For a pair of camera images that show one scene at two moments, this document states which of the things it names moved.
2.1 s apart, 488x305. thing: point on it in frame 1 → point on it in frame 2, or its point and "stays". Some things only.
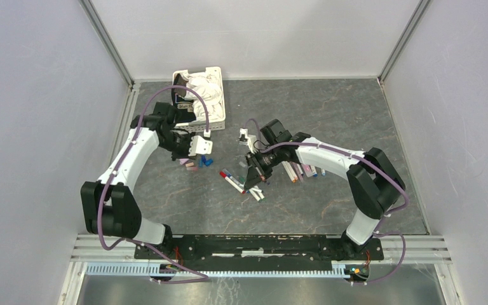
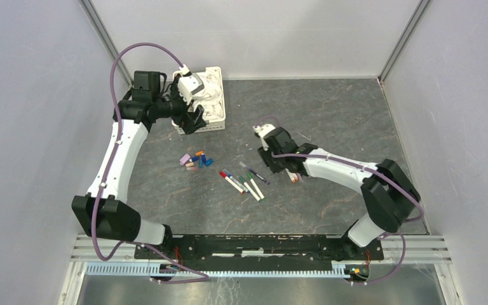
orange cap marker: (290, 171) stays
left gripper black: (185, 154) → (190, 124)
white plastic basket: (205, 89) stays
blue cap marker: (255, 195) → (239, 184)
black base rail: (260, 247) stays
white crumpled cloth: (208, 102) stays
